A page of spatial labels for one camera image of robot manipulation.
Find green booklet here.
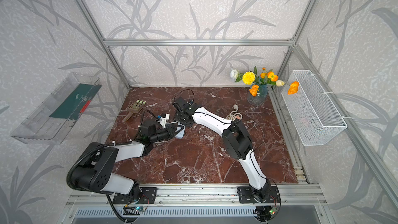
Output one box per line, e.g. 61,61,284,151
50,84,102,120

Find wooden brush green bristles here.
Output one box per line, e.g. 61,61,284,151
123,100,146,122

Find blue glass vase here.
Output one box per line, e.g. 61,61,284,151
247,85,268,106

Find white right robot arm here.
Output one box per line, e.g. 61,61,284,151
173,97,272,203

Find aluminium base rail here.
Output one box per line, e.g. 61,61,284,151
65,184,327,207

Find yellow orange flower bouquet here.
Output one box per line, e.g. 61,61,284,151
230,66,286,87

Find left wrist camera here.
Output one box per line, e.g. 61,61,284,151
158,114,170,129

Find red pen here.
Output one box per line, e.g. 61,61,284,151
79,100,91,114

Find white power strip cord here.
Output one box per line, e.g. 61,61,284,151
224,104,244,121

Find blue-white power strip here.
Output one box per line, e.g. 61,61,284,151
175,124,185,139

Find white wire mesh basket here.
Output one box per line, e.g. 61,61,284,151
281,70,347,146

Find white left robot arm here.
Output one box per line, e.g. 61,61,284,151
66,110,184,201

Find clear plastic wall bin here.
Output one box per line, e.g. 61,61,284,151
11,73,102,145

